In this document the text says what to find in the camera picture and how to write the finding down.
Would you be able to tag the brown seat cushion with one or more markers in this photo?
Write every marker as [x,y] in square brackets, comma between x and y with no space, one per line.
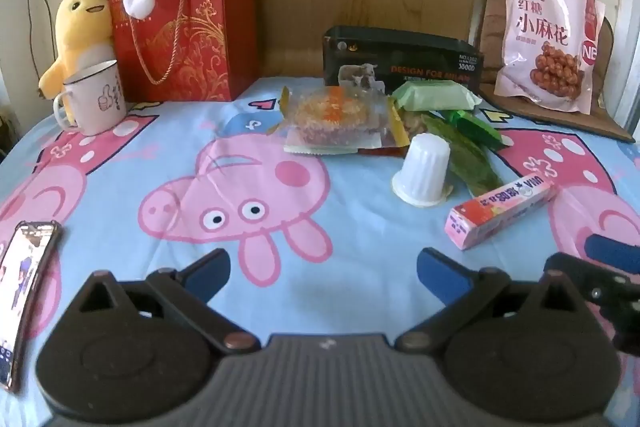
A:
[490,37]

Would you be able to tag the yellow plush duck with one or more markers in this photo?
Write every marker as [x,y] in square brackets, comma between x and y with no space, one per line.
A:
[80,27]

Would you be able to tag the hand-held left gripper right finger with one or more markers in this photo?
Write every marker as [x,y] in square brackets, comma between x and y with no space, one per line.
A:
[440,269]

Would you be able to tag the large pink snack bag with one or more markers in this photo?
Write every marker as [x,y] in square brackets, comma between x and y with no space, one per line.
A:
[545,32]

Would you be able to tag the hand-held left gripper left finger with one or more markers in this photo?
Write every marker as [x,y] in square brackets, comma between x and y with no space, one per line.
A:
[207,272]

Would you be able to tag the white enamel mug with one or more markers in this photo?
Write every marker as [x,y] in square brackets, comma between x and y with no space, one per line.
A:
[95,102]

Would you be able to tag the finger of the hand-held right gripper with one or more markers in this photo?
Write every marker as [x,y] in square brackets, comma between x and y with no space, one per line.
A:
[612,248]
[600,284]

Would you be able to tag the yellow-edged peanut packet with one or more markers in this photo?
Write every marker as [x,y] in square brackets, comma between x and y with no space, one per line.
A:
[412,127]

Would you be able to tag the red gift bag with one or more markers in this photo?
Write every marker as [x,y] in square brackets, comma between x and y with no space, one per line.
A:
[210,37]

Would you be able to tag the white jelly cup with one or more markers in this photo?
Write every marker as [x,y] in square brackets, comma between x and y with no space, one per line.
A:
[422,167]

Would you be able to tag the light green packet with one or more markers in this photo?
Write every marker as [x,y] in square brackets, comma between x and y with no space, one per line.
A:
[435,94]

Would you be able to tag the bright green candy packet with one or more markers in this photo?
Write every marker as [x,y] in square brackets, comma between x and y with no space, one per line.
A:
[480,129]

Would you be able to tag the pink candy box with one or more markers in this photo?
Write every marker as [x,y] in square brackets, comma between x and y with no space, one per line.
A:
[500,212]

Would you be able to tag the black cardboard box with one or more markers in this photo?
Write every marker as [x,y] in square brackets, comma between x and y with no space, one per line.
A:
[400,52]

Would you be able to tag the orange red snack packet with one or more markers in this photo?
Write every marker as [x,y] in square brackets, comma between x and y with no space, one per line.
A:
[330,112]

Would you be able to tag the printed cartoon blanket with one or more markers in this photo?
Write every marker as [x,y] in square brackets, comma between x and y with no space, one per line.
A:
[350,217]

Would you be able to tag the dark green packet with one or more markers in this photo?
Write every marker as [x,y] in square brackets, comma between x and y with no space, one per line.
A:
[470,162]

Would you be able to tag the smartphone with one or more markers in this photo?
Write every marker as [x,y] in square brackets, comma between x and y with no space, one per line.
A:
[25,287]

